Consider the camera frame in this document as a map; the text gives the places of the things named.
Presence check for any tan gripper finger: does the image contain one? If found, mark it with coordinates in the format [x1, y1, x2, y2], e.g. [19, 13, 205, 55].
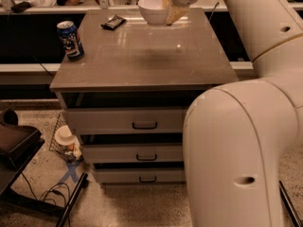
[162, 0, 189, 26]

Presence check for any white ceramic bowl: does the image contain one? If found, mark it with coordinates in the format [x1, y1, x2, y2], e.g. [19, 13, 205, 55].
[138, 0, 168, 26]

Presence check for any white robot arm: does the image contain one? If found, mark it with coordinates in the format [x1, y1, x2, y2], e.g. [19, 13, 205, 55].
[183, 0, 303, 227]

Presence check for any blue pepsi can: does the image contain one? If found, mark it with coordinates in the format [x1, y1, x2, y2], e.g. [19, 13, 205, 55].
[57, 21, 84, 61]

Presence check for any dark snack bar wrapper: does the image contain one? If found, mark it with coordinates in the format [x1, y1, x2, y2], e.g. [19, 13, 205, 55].
[101, 15, 126, 31]

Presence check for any grey drawer cabinet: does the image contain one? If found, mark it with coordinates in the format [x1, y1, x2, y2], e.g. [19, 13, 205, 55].
[50, 9, 238, 171]

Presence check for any middle grey drawer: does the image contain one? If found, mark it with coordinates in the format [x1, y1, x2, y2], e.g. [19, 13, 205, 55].
[82, 144, 183, 164]

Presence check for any grey drawer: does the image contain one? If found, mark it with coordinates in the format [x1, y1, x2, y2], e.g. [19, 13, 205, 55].
[82, 144, 183, 164]
[62, 107, 186, 135]
[93, 168, 186, 184]

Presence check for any top grey drawer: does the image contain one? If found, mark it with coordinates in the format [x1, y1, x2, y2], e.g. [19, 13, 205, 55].
[62, 107, 186, 135]

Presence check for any black device on ledge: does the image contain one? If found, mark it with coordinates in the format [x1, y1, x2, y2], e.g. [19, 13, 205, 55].
[11, 2, 31, 13]

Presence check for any bottom grey drawer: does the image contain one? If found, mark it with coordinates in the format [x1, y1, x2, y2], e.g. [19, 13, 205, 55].
[93, 168, 186, 184]

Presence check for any blue tape cross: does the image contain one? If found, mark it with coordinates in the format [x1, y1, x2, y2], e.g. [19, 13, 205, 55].
[60, 161, 80, 183]

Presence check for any black left base leg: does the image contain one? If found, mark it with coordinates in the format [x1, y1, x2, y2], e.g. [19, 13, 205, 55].
[56, 173, 88, 227]

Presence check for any black base leg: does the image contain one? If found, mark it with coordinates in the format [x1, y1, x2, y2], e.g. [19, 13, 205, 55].
[56, 173, 88, 227]
[279, 182, 303, 227]

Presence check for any black right base leg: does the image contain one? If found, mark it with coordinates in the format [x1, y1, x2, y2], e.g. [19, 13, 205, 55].
[279, 182, 303, 227]

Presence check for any wire mesh waste basket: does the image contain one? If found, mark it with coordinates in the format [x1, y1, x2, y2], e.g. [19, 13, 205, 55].
[49, 113, 82, 162]

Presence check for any black floor cable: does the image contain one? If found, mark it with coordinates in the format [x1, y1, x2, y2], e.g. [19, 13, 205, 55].
[18, 170, 72, 227]

